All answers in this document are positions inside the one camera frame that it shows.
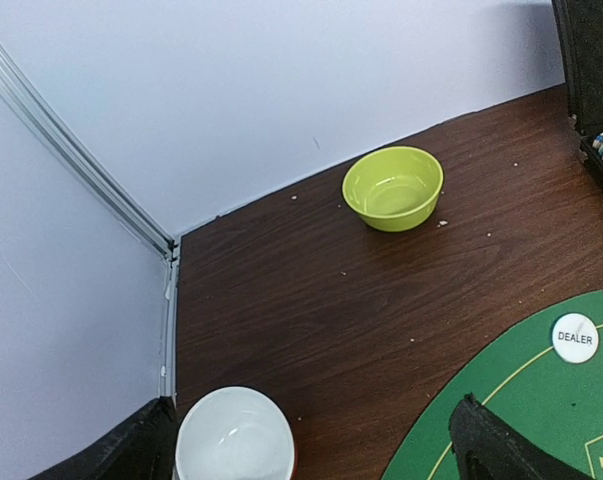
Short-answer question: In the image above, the silver aluminium frame post left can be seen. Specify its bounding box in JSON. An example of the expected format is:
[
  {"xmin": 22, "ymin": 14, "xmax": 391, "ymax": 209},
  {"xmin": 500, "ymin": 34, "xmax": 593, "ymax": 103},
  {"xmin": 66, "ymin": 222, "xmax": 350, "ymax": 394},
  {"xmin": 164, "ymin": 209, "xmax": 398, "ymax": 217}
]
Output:
[{"xmin": 0, "ymin": 44, "xmax": 181, "ymax": 398}]

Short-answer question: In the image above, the white dealer button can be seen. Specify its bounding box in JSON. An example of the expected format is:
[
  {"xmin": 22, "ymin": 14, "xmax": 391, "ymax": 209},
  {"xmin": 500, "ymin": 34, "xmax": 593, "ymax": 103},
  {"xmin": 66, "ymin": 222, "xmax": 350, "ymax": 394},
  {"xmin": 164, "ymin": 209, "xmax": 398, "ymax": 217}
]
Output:
[{"xmin": 551, "ymin": 313, "xmax": 599, "ymax": 364}]

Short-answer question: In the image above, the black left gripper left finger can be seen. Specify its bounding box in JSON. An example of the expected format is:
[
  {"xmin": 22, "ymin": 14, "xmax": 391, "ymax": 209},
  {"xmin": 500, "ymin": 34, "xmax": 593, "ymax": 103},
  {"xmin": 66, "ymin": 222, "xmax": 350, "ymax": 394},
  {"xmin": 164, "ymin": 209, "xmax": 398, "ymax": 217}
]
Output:
[{"xmin": 35, "ymin": 396, "xmax": 178, "ymax": 480}]

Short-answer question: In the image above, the round green poker mat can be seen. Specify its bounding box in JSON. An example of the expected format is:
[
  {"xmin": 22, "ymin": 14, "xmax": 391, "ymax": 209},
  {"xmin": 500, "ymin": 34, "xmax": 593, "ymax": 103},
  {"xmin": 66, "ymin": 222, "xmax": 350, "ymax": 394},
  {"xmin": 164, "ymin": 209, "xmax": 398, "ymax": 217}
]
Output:
[{"xmin": 383, "ymin": 290, "xmax": 603, "ymax": 479}]

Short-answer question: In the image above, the orange white bowl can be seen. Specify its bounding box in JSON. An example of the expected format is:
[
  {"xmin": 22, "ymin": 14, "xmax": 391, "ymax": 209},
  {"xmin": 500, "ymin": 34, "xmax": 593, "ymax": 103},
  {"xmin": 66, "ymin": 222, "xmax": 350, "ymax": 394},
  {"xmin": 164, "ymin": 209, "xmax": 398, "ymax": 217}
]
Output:
[{"xmin": 173, "ymin": 386, "xmax": 298, "ymax": 480}]

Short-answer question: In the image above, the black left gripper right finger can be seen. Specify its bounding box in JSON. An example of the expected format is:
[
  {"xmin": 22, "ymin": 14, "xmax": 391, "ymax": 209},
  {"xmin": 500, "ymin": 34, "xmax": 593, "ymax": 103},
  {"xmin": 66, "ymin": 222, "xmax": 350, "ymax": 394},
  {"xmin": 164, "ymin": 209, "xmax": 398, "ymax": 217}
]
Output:
[{"xmin": 449, "ymin": 393, "xmax": 595, "ymax": 479}]

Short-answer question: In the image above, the lime green plastic bowl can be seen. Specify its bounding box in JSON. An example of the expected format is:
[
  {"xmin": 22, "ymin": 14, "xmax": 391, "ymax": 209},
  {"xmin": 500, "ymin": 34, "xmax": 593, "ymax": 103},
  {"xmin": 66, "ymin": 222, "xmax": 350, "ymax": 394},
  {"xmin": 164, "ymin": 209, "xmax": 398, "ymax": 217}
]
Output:
[{"xmin": 342, "ymin": 146, "xmax": 444, "ymax": 233}]

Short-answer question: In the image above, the black poker chip case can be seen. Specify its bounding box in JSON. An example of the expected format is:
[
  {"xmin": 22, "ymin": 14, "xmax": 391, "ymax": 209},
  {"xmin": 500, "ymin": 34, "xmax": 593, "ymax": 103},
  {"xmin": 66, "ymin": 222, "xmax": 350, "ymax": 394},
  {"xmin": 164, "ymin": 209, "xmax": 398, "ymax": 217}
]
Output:
[{"xmin": 552, "ymin": 1, "xmax": 603, "ymax": 189}]

